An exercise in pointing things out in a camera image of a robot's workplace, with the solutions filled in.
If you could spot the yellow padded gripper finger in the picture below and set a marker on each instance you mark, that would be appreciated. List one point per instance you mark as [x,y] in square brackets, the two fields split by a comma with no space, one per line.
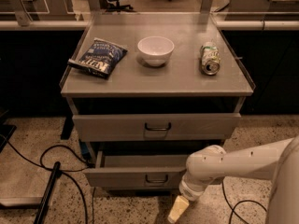
[180,205]

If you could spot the grey drawer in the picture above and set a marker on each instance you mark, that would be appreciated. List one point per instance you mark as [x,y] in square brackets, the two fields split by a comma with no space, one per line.
[124,172]
[147,127]

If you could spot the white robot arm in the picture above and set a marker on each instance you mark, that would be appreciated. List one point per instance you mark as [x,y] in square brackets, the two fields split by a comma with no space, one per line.
[277,162]

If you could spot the grey top drawer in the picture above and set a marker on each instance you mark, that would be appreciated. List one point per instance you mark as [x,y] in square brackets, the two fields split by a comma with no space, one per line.
[147,127]

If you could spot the grey drawer cabinet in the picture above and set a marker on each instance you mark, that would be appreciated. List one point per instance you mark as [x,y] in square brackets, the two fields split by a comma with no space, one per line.
[177,87]

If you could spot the black pole on floor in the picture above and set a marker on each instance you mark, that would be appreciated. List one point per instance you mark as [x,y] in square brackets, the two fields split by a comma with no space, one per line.
[44,204]

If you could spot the green soda can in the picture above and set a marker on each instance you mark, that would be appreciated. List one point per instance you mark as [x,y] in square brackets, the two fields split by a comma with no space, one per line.
[210,63]

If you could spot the white bowl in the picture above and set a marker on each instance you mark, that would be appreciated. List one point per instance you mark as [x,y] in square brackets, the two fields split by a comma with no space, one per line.
[155,50]

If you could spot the blue chip bag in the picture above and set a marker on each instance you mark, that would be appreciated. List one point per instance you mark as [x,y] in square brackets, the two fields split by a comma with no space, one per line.
[100,58]

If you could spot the white horizontal rail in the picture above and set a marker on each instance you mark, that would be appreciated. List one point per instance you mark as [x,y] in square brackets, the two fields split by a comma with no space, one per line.
[222,25]

